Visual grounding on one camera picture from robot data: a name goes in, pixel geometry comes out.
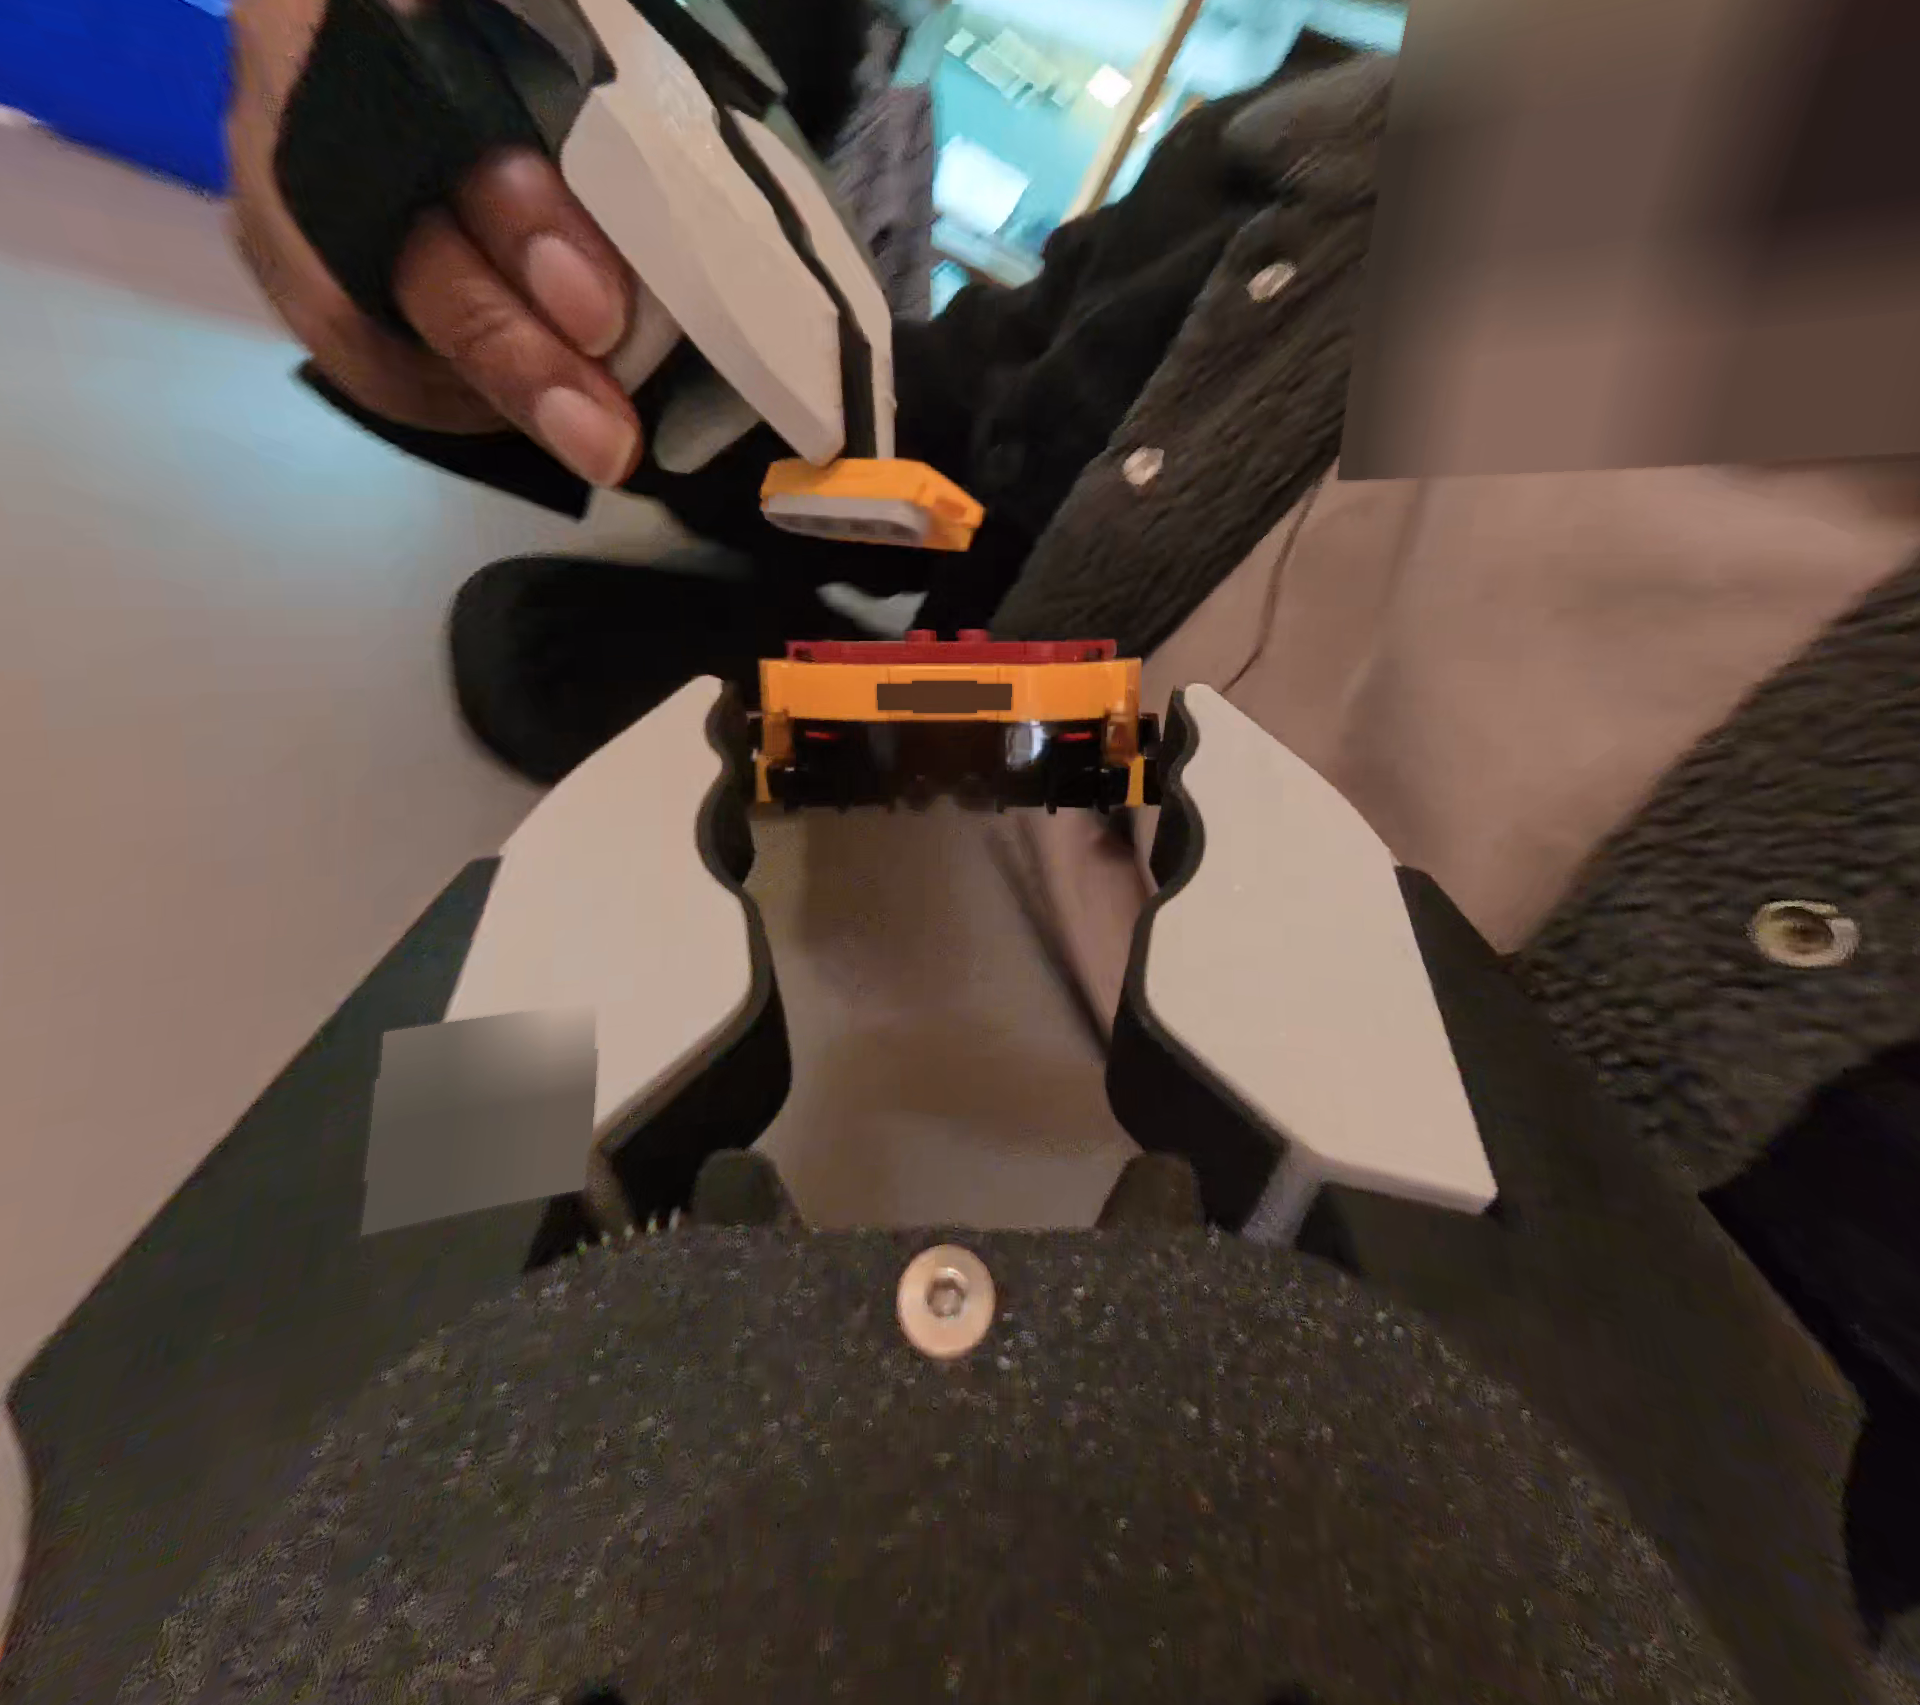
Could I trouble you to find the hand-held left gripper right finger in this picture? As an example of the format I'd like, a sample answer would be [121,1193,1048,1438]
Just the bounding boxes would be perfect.
[1107,683,1502,1245]

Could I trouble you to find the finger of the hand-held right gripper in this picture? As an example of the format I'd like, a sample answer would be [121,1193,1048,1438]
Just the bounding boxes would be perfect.
[556,0,852,465]
[725,103,903,462]

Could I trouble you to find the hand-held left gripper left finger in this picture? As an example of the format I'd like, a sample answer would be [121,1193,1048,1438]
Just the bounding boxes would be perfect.
[446,674,793,1219]

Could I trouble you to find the orange curved lego piece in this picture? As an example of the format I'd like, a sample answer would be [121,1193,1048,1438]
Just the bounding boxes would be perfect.
[756,455,988,557]

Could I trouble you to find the orange black lego assembly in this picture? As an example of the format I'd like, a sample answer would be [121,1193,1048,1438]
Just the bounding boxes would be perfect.
[745,628,1166,823]

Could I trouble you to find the person's right hand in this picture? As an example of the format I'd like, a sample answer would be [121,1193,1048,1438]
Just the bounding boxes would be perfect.
[226,0,649,489]

